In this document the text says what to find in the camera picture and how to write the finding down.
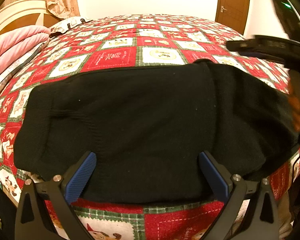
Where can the brown wooden door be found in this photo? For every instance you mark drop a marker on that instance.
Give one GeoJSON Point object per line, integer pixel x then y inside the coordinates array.
{"type": "Point", "coordinates": [236, 15]}

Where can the grey patterned pillow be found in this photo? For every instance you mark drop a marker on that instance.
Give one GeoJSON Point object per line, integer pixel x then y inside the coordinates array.
{"type": "Point", "coordinates": [67, 24]}

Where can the red patchwork bear bedspread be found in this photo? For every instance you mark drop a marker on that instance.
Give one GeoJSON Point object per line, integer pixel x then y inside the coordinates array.
{"type": "Point", "coordinates": [113, 42]}

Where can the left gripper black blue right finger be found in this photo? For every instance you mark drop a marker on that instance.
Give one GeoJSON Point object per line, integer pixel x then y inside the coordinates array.
{"type": "Point", "coordinates": [249, 210]}

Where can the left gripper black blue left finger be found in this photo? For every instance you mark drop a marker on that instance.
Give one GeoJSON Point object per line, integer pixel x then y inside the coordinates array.
{"type": "Point", "coordinates": [33, 220]}

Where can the cream wooden headboard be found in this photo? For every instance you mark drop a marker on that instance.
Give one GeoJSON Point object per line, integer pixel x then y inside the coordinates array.
{"type": "Point", "coordinates": [26, 12]}

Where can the black knit pants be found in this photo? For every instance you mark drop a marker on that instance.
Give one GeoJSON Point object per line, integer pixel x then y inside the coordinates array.
{"type": "Point", "coordinates": [148, 125]}

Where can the person right hand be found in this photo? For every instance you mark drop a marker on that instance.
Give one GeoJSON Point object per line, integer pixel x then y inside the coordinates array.
{"type": "Point", "coordinates": [295, 105]}

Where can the pink folded blanket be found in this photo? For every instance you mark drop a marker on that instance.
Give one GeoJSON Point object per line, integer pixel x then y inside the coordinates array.
{"type": "Point", "coordinates": [18, 42]}

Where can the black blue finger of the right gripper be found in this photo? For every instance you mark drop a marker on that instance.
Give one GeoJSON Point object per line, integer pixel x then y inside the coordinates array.
{"type": "Point", "coordinates": [267, 48]}

